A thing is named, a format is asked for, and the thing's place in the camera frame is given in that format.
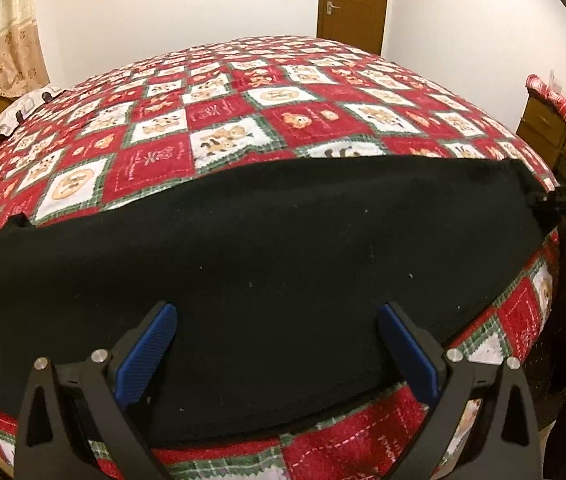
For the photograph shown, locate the red teddy bear bedspread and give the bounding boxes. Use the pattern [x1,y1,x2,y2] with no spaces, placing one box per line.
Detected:
[0,36,557,479]

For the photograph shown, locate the red plaid cloth on dresser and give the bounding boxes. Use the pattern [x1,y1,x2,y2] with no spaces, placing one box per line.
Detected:
[526,74,566,122]

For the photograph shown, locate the black pants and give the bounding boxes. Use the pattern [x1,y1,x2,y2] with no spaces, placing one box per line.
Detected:
[0,156,556,448]

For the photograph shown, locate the beige patterned curtain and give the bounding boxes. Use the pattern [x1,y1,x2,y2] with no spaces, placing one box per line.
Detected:
[0,0,50,99]

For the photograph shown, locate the brown wooden dresser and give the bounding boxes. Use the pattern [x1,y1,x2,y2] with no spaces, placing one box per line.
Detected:
[516,89,566,184]

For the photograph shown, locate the grey patterned pillow far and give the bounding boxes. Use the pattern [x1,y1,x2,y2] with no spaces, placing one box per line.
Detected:
[0,84,64,138]

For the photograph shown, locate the brown wooden door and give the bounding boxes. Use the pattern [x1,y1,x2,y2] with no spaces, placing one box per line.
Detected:
[317,0,387,54]

